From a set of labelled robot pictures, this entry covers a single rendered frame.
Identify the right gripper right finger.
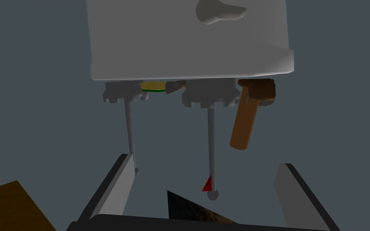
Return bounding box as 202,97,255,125
274,162,342,231

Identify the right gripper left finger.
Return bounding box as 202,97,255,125
77,154,138,223

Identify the dark brown wedge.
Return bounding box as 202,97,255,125
167,190,237,224

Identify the small red triangle piece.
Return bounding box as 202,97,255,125
201,174,213,193

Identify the brown wooden mallet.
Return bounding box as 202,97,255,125
229,78,276,151

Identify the yellow and green flat disc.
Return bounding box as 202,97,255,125
140,81,167,93

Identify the brown wooden block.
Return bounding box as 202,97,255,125
0,180,57,231

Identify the white boxy appliance with lever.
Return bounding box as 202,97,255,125
85,0,295,81

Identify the grey long-handled utensil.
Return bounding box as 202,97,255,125
181,78,241,201
103,81,150,176

